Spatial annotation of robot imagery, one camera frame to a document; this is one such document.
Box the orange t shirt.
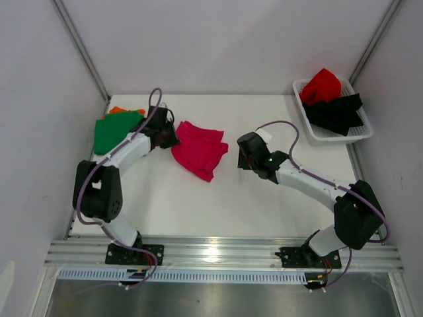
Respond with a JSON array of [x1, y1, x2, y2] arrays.
[[102, 106, 145, 120]]

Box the red t shirt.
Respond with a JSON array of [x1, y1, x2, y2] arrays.
[[300, 69, 342, 105]]

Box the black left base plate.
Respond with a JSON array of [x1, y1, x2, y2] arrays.
[[105, 244, 165, 266]]

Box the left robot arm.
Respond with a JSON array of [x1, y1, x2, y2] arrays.
[[73, 103, 180, 264]]

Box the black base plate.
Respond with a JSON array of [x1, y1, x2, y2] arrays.
[[105, 244, 165, 266], [274, 246, 342, 269]]

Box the aluminium front rail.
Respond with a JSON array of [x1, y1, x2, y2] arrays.
[[44, 235, 404, 273]]

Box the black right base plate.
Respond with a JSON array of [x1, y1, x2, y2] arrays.
[[274, 246, 342, 269]]

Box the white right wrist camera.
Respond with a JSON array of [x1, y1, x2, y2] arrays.
[[255, 128, 272, 144]]

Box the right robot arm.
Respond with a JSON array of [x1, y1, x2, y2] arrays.
[[237, 132, 384, 267]]

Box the right aluminium corner post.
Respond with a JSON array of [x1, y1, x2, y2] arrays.
[[348, 0, 405, 86]]

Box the aluminium corner post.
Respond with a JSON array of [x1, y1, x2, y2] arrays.
[[50, 0, 111, 103], [348, 0, 405, 86]]

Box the white plastic basket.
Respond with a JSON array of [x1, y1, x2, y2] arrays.
[[293, 77, 373, 146]]

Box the left aluminium corner post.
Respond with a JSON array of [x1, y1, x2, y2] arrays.
[[50, 0, 111, 103]]

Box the pink t shirt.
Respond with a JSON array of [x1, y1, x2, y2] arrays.
[[171, 121, 229, 183]]

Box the black t shirt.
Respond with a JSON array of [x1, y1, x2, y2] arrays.
[[302, 93, 364, 136]]

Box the green t shirt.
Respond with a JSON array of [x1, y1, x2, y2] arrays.
[[94, 112, 143, 155]]

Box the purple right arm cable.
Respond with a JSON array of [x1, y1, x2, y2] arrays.
[[256, 120, 389, 293]]

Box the white slotted cable duct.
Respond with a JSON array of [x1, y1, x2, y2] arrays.
[[58, 267, 307, 285]]

